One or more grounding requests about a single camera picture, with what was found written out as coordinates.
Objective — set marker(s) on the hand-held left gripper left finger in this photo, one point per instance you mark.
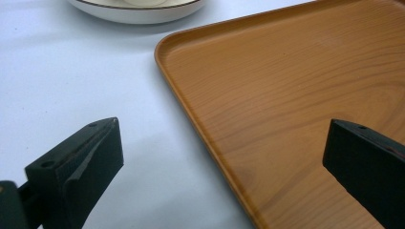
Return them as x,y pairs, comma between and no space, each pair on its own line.
79,171

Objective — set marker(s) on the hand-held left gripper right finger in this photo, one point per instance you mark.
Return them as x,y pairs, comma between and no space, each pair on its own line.
366,165

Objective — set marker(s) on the wooden tray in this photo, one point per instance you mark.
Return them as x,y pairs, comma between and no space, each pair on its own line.
286,95

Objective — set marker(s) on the white plate with dark rim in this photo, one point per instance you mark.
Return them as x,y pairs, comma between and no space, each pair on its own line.
140,11

